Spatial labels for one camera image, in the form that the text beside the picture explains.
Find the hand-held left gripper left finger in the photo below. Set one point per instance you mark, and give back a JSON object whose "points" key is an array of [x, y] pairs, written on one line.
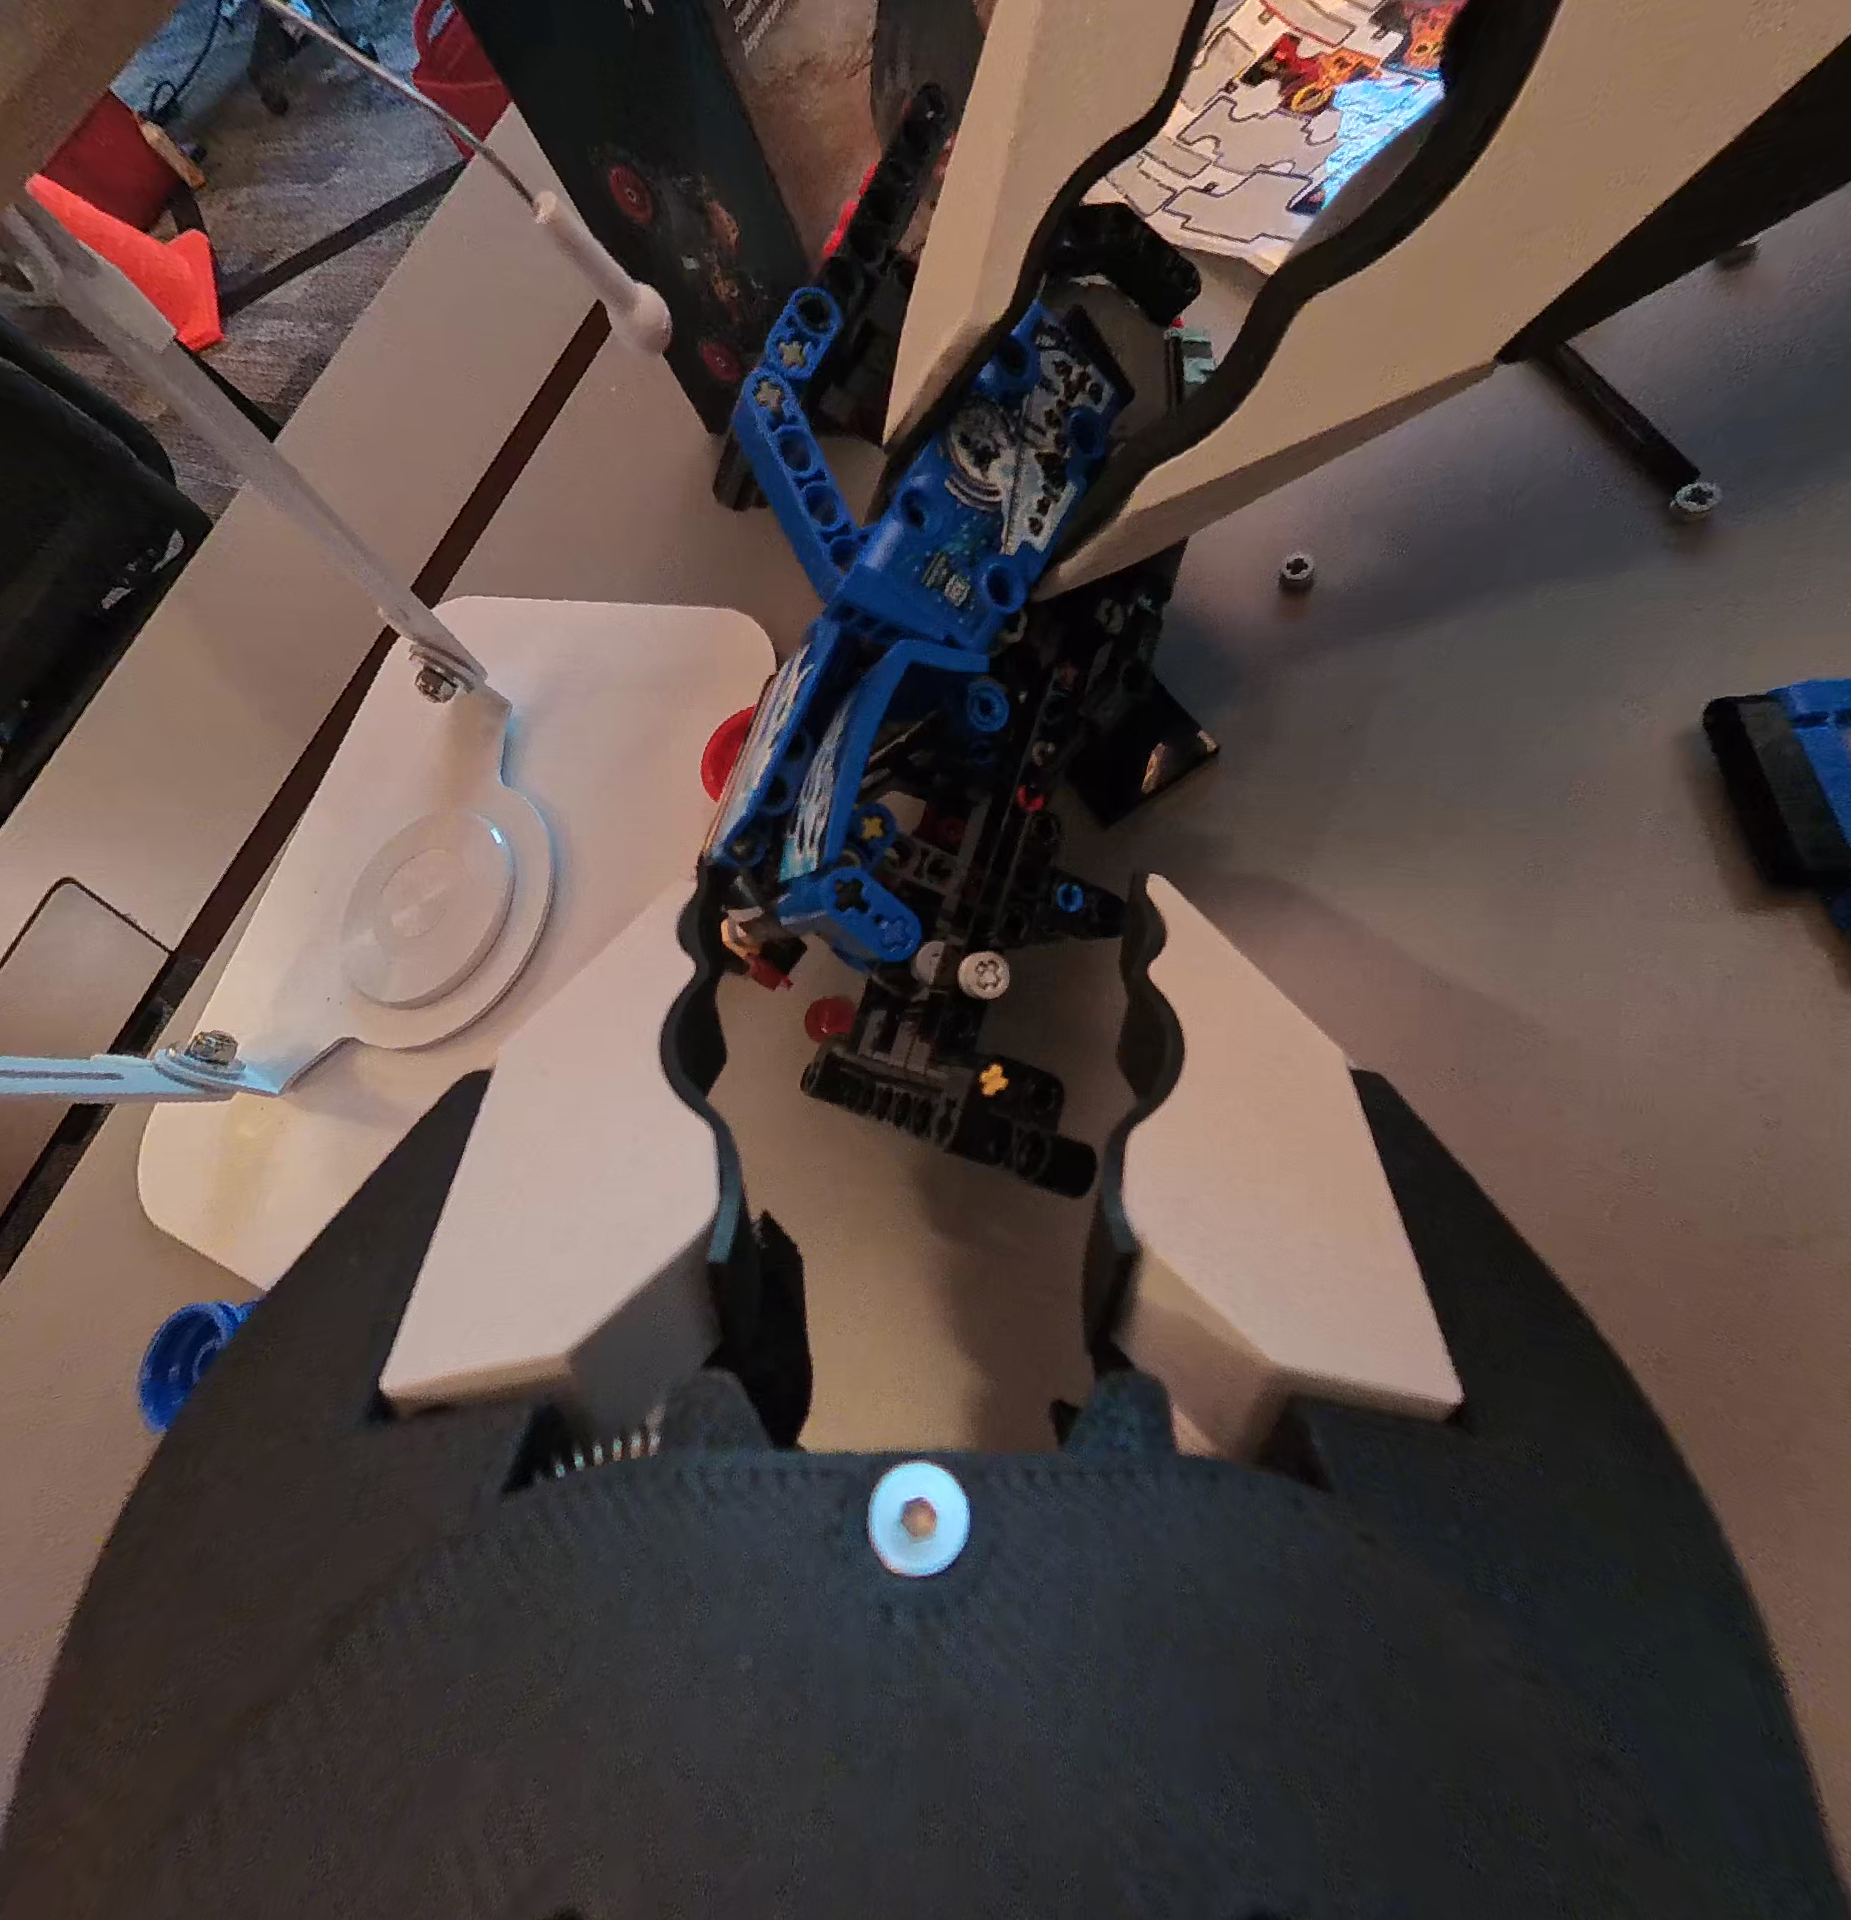
{"points": [[565, 1215]]}

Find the white metal stand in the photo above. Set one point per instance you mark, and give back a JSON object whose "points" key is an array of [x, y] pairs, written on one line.
{"points": [[608, 721]]}

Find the orange plastic object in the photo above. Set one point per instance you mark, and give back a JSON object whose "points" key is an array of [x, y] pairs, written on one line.
{"points": [[128, 254]]}

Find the blue panel piece with pins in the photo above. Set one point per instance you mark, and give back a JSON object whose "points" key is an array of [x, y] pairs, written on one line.
{"points": [[1825, 810]]}

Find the black blue toy brick truck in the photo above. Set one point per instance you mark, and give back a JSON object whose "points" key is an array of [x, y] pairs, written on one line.
{"points": [[926, 538]]}

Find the black axle rod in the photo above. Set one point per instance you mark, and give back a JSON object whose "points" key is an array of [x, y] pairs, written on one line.
{"points": [[1615, 416]]}

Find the red wheel rim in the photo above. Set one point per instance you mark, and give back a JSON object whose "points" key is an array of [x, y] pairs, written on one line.
{"points": [[721, 756]]}

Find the blue wheel rim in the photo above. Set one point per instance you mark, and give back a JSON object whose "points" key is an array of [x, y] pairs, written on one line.
{"points": [[190, 1364]]}

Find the sticker sheet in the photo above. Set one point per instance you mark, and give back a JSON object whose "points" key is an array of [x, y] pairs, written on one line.
{"points": [[1256, 180]]}

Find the dark printed toy box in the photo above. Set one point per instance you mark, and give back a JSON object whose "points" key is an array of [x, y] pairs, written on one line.
{"points": [[640, 180]]}

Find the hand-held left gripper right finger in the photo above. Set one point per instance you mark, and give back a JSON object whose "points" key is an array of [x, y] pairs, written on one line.
{"points": [[1285, 1215]]}

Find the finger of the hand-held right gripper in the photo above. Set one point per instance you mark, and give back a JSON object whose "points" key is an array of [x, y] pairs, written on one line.
{"points": [[1465, 269], [1015, 136]]}

